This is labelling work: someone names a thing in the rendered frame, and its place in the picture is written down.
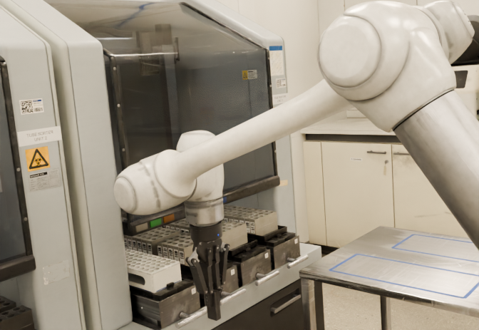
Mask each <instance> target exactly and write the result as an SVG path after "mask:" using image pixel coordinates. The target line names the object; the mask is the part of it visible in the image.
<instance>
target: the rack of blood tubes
mask: <svg viewBox="0 0 479 330"><path fill-rule="evenodd" d="M125 255H126V262H127V268H128V281H129V285H131V286H134V287H138V288H141V289H144V290H148V291H150V292H152V293H156V291H157V290H159V289H163V288H164V287H166V286H167V284H169V283H171V282H174V283H175V282H178V281H182V278H181V271H180V262H179V261H175V260H172V259H167V258H164V257H158V256H155V255H151V254H146V253H143V252H138V251H134V250H131V249H125Z"/></svg>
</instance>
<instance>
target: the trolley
mask: <svg viewBox="0 0 479 330"><path fill-rule="evenodd" d="M299 277H300V278H301V284H302V306H303V317H304V330H316V312H315V300H314V281H316V282H322V283H326V284H331V285H335V286H338V287H344V288H347V289H353V290H357V291H360V292H366V293H369V294H375V295H379V296H380V303H381V330H391V301H390V298H392V299H397V300H401V301H407V302H410V303H414V304H420V305H423V306H429V307H433V308H436V309H442V310H445V311H451V312H455V313H458V314H464V315H467V316H473V317H476V318H479V251H478V249H477V248H476V247H475V245H474V244H473V243H472V241H471V240H470V238H467V237H457V236H451V235H446V234H436V233H430V232H420V231H415V230H405V229H399V228H394V227H384V226H379V227H377V228H376V229H374V230H371V231H370V232H368V233H366V234H364V235H363V236H361V237H359V238H357V239H355V240H354V241H352V242H350V243H348V244H346V245H344V246H343V247H341V248H339V249H337V250H336V251H334V252H332V253H330V254H328V255H326V256H325V257H322V258H321V259H319V260H317V261H315V262H314V263H312V264H310V265H309V266H307V267H305V268H303V269H301V270H299Z"/></svg>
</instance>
